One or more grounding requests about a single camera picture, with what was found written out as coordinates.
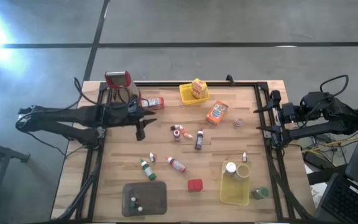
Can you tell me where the black aluminium table frame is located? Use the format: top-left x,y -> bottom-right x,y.
54,80 -> 315,223

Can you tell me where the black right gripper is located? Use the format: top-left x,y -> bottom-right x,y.
252,90 -> 304,134

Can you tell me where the grey translucent plastic bin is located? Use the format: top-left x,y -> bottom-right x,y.
121,181 -> 168,218

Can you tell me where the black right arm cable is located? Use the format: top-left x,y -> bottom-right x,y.
319,73 -> 350,98

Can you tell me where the orange printed box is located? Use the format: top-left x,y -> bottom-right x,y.
205,100 -> 229,126

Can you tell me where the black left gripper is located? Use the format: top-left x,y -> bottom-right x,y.
116,104 -> 158,141

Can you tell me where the jar with green lid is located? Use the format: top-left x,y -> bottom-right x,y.
250,185 -> 270,200

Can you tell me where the red bottle with white label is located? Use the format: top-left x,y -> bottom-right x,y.
165,155 -> 187,174

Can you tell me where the dark purple bottle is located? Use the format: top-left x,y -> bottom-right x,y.
194,128 -> 205,151

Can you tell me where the glass jar with white lid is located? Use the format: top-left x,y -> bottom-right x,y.
224,161 -> 238,175

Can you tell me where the black laptop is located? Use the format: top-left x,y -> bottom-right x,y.
315,104 -> 358,224

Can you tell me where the yellow mesh basket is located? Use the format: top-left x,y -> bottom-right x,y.
178,82 -> 211,106

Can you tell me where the yellow translucent plastic bin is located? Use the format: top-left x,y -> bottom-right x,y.
219,160 -> 251,207

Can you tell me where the grey metal bench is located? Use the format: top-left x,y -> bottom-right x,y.
0,136 -> 30,224

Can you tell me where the green bottle with white label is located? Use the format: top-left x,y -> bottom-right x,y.
139,158 -> 157,182

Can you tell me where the red smoked paprika tin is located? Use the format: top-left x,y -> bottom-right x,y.
187,179 -> 204,192

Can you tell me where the red printed carton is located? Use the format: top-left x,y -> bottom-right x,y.
140,96 -> 165,111

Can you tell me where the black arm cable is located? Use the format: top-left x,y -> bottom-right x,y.
319,73 -> 350,98
72,77 -> 150,110

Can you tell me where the metal box grater red handle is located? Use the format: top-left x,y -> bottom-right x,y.
104,70 -> 142,105

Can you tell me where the yellow carton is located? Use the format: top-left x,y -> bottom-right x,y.
191,78 -> 208,100

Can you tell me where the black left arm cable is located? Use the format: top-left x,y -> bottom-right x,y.
72,77 -> 150,110

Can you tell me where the yellow cable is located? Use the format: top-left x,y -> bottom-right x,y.
305,136 -> 358,156

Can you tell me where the black power adapter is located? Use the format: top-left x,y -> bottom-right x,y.
303,151 -> 326,170

